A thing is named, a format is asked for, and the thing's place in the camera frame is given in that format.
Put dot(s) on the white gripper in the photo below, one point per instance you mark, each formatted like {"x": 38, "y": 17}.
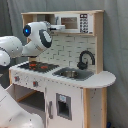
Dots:
{"x": 57, "y": 28}

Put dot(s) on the white microwave door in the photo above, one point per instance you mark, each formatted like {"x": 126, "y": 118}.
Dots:
{"x": 70, "y": 21}

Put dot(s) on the white oven door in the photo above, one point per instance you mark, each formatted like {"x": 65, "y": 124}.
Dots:
{"x": 10, "y": 90}

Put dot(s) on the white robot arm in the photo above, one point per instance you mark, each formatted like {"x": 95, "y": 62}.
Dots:
{"x": 11, "y": 114}

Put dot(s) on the wooden toy kitchen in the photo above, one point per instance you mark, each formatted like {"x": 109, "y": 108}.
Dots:
{"x": 65, "y": 52}

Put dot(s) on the grey range hood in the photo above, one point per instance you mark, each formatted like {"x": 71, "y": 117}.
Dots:
{"x": 50, "y": 20}

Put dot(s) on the black stove top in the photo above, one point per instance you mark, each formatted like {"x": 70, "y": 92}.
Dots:
{"x": 38, "y": 66}

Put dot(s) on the black toy faucet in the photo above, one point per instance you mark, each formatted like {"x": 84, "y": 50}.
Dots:
{"x": 83, "y": 63}

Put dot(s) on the grey toy sink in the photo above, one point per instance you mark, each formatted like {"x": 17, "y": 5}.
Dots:
{"x": 74, "y": 74}

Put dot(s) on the right red stove knob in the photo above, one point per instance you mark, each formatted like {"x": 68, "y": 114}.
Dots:
{"x": 35, "y": 84}

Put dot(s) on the red stove knob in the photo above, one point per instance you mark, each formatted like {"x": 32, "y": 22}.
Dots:
{"x": 35, "y": 84}
{"x": 16, "y": 78}

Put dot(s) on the left red stove knob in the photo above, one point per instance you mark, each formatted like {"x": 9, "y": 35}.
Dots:
{"x": 16, "y": 78}

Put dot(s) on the white cabinet door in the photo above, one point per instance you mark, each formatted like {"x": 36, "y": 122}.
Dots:
{"x": 64, "y": 106}

